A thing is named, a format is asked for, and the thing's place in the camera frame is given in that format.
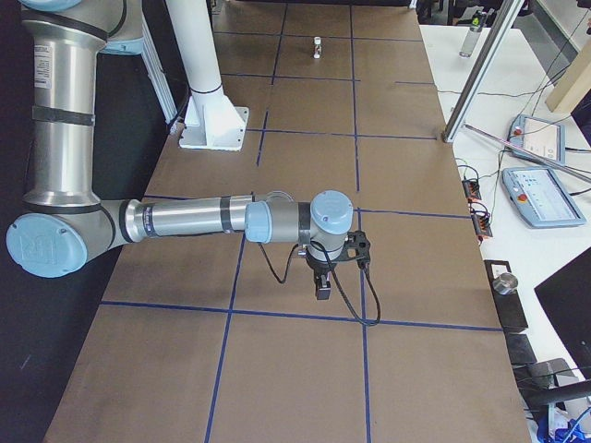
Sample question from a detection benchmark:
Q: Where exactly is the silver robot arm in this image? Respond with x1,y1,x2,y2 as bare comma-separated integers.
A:
6,1,357,300

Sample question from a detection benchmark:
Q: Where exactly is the teach pendant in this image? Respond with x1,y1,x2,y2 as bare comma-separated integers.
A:
507,114,565,165
501,167,586,229

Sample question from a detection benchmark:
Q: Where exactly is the upper teach pendant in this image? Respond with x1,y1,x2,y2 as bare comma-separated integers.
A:
507,114,565,165

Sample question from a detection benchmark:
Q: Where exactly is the lower teach pendant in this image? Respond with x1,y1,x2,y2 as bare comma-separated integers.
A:
501,167,586,229

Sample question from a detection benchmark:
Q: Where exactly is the clear water bottle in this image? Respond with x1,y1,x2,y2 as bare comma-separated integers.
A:
459,11,488,57

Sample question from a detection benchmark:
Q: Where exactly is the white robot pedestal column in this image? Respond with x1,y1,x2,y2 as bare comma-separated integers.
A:
166,0,249,151

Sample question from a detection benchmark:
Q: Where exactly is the long reacher grabber stick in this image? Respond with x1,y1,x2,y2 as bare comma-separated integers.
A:
463,122,591,184

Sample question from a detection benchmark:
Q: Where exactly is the black monitor corner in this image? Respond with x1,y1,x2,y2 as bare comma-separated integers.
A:
535,249,591,376

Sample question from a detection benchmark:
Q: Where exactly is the metal cylinder weight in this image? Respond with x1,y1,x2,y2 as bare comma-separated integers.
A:
491,272,518,296

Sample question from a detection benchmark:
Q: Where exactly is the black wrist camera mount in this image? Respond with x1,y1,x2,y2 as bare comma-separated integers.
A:
335,230,371,270

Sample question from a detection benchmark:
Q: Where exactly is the aluminium frame post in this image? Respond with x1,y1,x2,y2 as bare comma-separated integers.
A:
441,0,523,143

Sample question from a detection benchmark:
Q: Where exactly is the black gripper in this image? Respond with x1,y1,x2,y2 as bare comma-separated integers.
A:
306,252,332,301

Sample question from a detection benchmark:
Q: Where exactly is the black flat block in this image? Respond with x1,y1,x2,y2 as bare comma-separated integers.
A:
484,259,528,333

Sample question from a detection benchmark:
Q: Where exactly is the orange black electronics board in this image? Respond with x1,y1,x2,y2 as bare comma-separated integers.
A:
462,178,481,202

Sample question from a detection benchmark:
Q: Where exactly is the chrome PPR valve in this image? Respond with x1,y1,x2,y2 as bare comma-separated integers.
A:
313,36,322,59

